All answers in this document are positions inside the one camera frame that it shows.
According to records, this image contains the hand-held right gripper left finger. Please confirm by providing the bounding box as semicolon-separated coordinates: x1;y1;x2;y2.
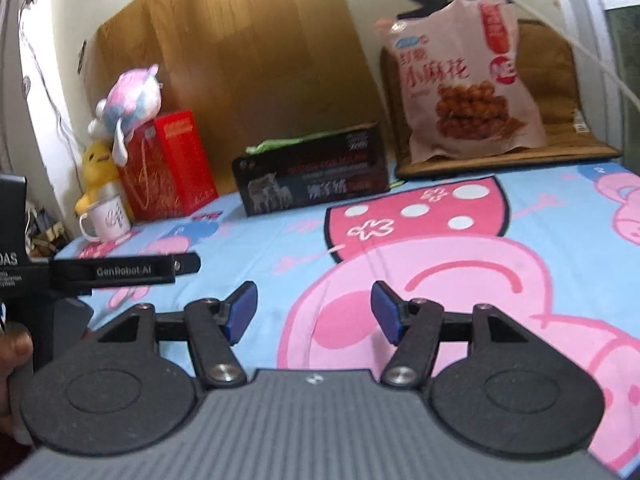
65;281;258;388

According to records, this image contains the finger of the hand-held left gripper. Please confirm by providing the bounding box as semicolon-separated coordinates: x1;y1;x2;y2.
50;254;202;297

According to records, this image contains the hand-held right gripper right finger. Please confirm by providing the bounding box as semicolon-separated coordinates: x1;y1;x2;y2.
371;281;561;388

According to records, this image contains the black cardboard box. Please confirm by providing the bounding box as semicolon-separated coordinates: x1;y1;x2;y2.
232;121;390;217

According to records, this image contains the bright green snack packet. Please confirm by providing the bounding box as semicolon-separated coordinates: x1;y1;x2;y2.
245;137;302;157

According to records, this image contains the person's left hand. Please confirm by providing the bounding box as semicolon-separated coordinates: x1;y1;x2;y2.
0;331;34;421

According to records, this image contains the white enamel mug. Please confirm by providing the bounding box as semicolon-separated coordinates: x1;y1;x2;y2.
79;194;132;244

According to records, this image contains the yellow plush toy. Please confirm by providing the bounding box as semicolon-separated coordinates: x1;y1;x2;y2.
75;142;135;217

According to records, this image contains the red gift box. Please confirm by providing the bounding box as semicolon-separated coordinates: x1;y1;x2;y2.
117;110;219;222

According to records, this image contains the cartoon pig printed blanket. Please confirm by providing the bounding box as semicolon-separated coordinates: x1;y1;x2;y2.
62;162;640;480

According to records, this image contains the pink blue plush toy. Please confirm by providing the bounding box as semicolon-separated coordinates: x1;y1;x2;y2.
89;64;166;167

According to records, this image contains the large pink snack bag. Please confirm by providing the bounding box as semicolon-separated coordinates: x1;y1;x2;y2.
376;0;548;163

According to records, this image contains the wood pattern board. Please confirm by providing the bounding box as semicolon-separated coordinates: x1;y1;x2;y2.
80;0;398;196

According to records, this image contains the brown seat cushion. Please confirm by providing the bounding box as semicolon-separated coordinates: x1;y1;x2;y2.
379;19;623;179

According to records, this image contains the frosted floral glass door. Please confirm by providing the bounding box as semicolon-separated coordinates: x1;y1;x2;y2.
550;0;640;161

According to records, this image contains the pile of cables and plugs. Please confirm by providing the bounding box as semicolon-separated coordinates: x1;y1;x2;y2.
25;205;71;256

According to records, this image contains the white power cable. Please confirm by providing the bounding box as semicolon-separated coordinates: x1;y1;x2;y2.
462;0;640;111

